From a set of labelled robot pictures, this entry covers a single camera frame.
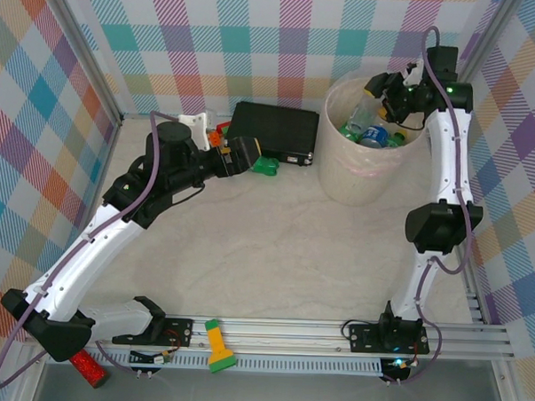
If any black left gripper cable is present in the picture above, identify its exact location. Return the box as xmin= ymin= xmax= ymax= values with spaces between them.
xmin=173 ymin=183 xmax=207 ymax=206

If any aluminium side rail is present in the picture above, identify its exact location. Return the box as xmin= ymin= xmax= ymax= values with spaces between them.
xmin=459 ymin=262 xmax=491 ymax=329

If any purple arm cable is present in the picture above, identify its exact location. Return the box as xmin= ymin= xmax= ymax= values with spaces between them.
xmin=383 ymin=24 xmax=484 ymax=390
xmin=0 ymin=103 xmax=184 ymax=399

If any beige round bin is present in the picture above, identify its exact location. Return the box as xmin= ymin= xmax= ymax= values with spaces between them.
xmin=316 ymin=75 xmax=429 ymax=211

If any slotted grey cable duct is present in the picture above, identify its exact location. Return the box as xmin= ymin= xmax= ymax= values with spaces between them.
xmin=46 ymin=344 xmax=384 ymax=380

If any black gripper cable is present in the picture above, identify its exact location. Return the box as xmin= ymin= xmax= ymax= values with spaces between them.
xmin=173 ymin=183 xmax=207 ymax=206
xmin=392 ymin=112 xmax=430 ymax=131

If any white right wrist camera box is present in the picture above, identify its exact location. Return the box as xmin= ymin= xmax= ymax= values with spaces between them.
xmin=400 ymin=59 xmax=429 ymax=89

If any red glitter tube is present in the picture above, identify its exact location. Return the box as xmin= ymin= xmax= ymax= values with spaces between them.
xmin=70 ymin=350 xmax=110 ymax=389

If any aluminium table rail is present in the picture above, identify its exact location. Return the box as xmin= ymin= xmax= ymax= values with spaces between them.
xmin=23 ymin=304 xmax=519 ymax=367

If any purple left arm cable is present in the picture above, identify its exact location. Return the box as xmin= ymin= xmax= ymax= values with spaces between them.
xmin=0 ymin=103 xmax=184 ymax=399

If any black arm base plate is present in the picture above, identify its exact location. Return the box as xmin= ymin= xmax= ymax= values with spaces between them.
xmin=112 ymin=313 xmax=195 ymax=349
xmin=347 ymin=321 xmax=432 ymax=358

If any clear bottle blue label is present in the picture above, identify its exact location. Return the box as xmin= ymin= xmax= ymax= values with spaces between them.
xmin=358 ymin=123 xmax=391 ymax=149

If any black hard case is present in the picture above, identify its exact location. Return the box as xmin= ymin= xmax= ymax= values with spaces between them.
xmin=227 ymin=100 xmax=320 ymax=168

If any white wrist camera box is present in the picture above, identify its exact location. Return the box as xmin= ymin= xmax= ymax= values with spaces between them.
xmin=176 ymin=109 xmax=219 ymax=153
xmin=400 ymin=59 xmax=429 ymax=89

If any small circuit board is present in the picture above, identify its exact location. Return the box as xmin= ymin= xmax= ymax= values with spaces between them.
xmin=378 ymin=356 xmax=421 ymax=389
xmin=129 ymin=347 xmax=176 ymax=380

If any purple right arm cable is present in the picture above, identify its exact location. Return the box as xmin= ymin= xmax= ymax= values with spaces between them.
xmin=383 ymin=24 xmax=484 ymax=390

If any yellow green toy flashlight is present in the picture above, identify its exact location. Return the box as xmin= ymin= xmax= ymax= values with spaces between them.
xmin=201 ymin=318 xmax=240 ymax=376

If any green bottle blue cap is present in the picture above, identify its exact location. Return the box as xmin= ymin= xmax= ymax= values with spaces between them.
xmin=249 ymin=154 xmax=282 ymax=178

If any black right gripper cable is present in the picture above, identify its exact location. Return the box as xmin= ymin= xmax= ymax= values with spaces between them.
xmin=392 ymin=112 xmax=430 ymax=131

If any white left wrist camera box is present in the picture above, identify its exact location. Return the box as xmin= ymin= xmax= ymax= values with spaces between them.
xmin=176 ymin=109 xmax=219 ymax=153

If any aluminium frame post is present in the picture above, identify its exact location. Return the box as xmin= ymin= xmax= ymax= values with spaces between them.
xmin=38 ymin=0 xmax=129 ymax=129
xmin=429 ymin=0 xmax=524 ymax=137

